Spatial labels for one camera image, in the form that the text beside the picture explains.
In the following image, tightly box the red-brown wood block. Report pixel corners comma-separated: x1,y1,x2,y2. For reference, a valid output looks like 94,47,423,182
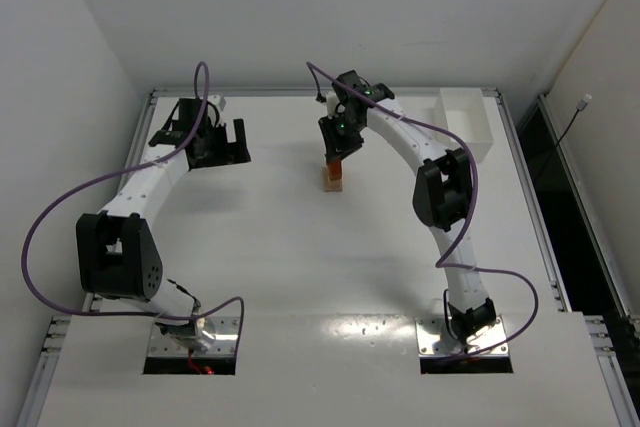
326,158,342,181

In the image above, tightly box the white perforated box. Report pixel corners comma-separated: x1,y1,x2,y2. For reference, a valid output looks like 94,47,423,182
433,88,494,164

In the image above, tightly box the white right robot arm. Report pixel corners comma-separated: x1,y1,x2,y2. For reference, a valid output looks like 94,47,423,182
317,71,496,343

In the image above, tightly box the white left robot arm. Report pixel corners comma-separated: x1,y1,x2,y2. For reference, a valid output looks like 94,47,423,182
76,96,251,352

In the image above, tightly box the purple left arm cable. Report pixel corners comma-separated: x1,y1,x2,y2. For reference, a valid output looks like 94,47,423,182
21,61,246,323

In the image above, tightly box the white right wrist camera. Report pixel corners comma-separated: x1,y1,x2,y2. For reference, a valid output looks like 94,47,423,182
324,92,343,118

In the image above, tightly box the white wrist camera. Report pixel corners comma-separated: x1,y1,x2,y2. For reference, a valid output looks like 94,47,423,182
324,92,343,118
208,95,226,111

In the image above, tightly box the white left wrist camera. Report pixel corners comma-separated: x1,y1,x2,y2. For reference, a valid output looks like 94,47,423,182
208,95,226,111

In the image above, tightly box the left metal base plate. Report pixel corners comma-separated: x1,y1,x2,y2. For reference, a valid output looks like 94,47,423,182
147,316,240,359

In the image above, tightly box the metal base plate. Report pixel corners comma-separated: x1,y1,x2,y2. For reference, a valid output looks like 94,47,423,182
147,316,240,359
415,316,509,359

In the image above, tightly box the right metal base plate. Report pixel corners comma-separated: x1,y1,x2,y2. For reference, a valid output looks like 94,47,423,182
415,316,509,359

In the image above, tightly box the black wall cable white plug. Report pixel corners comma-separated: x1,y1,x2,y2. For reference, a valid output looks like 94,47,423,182
552,93,594,151

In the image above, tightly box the aluminium table frame rail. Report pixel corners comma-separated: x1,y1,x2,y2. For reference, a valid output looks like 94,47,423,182
14,86,640,427

